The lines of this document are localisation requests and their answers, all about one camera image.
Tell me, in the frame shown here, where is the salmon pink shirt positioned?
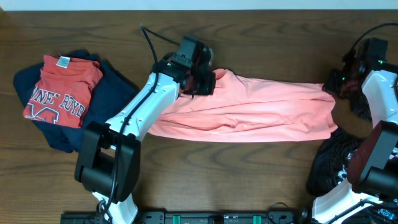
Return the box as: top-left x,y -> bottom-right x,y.
149,68 -> 337,142

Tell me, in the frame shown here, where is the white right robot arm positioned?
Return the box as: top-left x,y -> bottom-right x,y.
296,43 -> 397,223

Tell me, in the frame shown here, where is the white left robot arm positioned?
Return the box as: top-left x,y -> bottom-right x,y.
73,45 -> 215,223

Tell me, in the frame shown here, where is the navy folded garment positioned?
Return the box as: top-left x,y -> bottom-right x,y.
13,50 -> 137,152

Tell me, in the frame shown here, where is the black printed t-shirt pile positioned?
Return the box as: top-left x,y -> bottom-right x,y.
306,90 -> 398,224

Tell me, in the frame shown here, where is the red folded printed t-shirt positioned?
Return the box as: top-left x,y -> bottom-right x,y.
23,55 -> 103,128

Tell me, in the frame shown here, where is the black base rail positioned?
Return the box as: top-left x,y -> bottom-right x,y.
60,203 -> 311,224

